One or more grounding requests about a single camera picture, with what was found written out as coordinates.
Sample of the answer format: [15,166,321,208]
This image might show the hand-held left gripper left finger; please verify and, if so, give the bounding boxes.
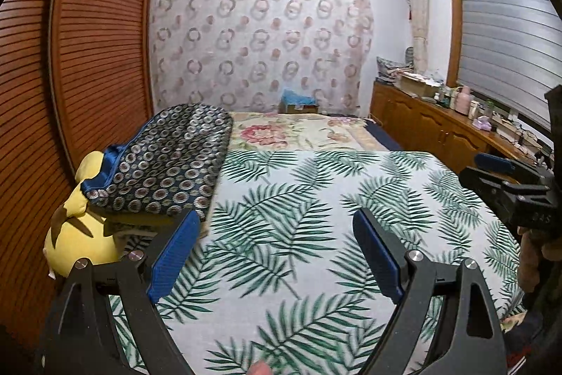
[35,208,201,375]

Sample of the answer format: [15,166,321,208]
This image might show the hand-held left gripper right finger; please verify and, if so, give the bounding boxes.
[347,207,508,375]

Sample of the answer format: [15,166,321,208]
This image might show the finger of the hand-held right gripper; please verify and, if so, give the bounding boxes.
[459,166,525,202]
[474,153,545,187]

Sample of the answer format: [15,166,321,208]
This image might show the navy patterned satin pajama top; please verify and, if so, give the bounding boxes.
[83,103,233,222]

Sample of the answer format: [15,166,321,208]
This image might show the person's right hand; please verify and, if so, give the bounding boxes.
[517,226,548,293]

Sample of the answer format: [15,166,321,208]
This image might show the pink thermos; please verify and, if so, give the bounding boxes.
[454,85,470,114]

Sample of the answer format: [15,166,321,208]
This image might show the palm leaf blanket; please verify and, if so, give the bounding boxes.
[107,149,528,375]

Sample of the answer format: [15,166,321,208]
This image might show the wooden cabinet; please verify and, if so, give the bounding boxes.
[370,80,554,174]

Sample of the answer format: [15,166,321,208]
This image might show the yellow plush toy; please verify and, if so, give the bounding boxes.
[43,151,172,274]

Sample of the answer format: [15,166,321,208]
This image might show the navy mattress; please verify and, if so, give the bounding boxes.
[364,122,405,151]

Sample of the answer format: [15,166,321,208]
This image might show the open cardboard box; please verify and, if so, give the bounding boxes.
[397,74,440,97]

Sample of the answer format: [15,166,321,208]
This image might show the grey window blind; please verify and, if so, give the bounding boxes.
[454,0,562,116]

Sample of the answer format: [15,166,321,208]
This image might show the stack of folded cloths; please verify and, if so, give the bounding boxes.
[377,56,411,83]

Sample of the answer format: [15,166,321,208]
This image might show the floral bed sheet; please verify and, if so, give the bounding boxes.
[228,111,378,154]

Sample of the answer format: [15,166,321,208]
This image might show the red cloth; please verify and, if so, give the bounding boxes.
[505,351,528,372]

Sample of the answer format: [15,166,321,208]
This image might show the cream window curtain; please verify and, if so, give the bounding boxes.
[404,0,433,72]

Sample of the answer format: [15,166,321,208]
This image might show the box with blue cloth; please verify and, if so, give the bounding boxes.
[281,89,318,107]

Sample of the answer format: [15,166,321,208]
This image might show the wooden louvred wardrobe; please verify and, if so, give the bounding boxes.
[0,0,163,358]

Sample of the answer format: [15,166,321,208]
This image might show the circle patterned wall curtain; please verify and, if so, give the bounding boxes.
[151,0,374,116]

